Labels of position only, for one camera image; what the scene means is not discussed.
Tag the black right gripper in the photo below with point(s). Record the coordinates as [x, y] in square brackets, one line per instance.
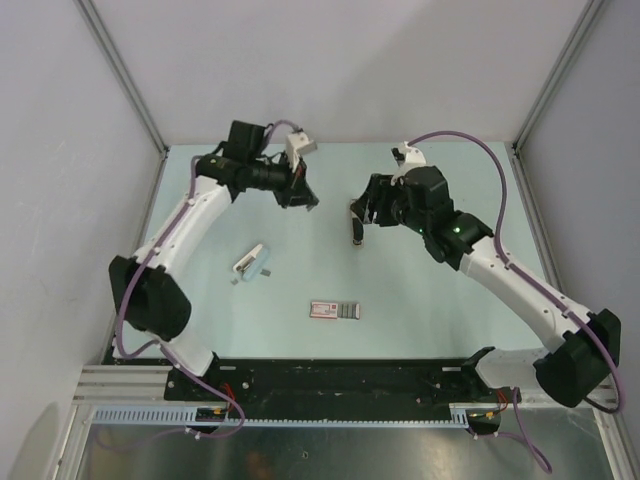
[380, 192]

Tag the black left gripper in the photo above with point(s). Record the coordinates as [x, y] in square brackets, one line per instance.
[300, 194]

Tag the light blue stapler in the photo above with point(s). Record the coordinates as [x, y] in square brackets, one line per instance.
[252, 263]

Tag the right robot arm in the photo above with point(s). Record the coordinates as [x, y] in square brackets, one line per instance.
[582, 347]

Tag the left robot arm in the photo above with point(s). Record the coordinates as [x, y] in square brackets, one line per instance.
[145, 286]

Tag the red white staple box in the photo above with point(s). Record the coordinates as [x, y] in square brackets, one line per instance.
[335, 310]

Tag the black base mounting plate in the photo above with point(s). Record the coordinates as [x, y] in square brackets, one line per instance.
[354, 388]

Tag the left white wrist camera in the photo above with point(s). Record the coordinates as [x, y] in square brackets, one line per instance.
[297, 144]

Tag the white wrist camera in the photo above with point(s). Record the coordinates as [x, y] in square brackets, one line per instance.
[407, 159]
[297, 144]

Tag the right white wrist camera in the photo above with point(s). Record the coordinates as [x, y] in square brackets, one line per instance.
[407, 159]

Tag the grey slotted cable duct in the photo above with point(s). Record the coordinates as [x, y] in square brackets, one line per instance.
[205, 416]

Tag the left aluminium corner post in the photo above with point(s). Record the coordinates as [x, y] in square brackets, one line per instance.
[106, 44]

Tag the aluminium corner post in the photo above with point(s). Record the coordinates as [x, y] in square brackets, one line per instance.
[106, 44]
[577, 39]

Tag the right aluminium corner post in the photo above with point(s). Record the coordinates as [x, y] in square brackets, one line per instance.
[577, 39]

